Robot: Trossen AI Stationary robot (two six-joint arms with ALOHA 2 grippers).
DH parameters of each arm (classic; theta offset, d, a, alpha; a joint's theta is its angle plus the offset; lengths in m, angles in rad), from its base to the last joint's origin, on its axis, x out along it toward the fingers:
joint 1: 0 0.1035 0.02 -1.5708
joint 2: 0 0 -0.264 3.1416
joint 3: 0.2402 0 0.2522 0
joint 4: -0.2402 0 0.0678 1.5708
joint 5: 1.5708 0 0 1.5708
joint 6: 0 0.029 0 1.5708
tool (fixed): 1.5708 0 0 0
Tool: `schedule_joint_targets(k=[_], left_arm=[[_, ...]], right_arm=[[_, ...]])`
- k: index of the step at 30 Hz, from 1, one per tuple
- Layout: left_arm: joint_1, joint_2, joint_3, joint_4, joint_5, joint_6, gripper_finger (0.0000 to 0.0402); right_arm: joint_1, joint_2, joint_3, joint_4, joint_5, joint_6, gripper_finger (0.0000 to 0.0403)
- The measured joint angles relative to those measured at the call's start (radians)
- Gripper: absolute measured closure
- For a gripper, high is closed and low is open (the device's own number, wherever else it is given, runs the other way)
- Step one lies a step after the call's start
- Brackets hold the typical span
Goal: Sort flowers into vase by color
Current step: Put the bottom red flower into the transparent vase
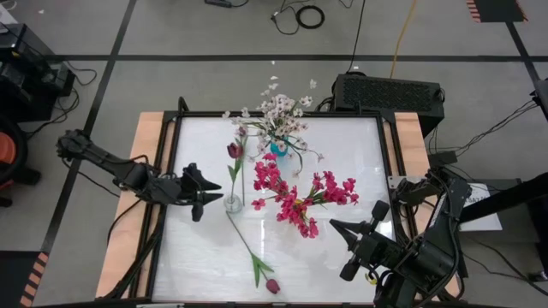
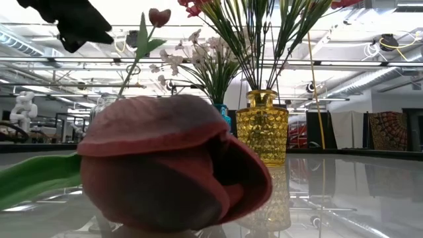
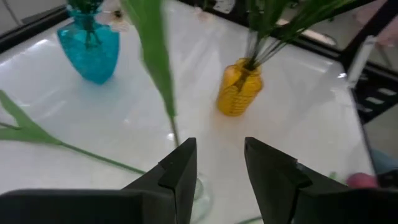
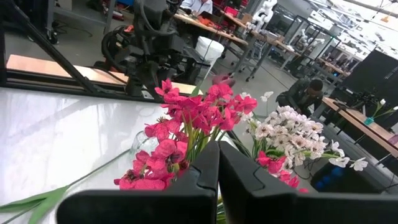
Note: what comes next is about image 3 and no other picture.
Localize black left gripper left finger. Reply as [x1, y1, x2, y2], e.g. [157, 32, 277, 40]
[0, 138, 198, 224]

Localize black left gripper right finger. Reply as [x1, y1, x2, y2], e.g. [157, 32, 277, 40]
[244, 136, 398, 224]

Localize magenta artificial flower bunch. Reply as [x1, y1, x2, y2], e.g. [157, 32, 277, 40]
[244, 0, 290, 70]
[248, 0, 315, 70]

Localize green stems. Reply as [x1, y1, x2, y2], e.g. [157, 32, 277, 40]
[257, 0, 355, 68]

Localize clear glass vase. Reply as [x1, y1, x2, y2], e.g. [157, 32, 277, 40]
[189, 172, 215, 224]

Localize yellow glass vase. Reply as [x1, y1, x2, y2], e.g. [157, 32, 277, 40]
[216, 57, 264, 118]

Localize blue glass vase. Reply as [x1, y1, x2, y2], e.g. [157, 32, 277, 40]
[57, 6, 121, 85]

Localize light wooden table board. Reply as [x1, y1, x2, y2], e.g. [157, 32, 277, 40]
[276, 18, 338, 47]

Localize person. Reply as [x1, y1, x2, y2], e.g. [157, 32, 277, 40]
[354, 0, 398, 47]

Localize silver aluminium bracket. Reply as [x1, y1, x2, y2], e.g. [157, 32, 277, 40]
[347, 34, 376, 88]

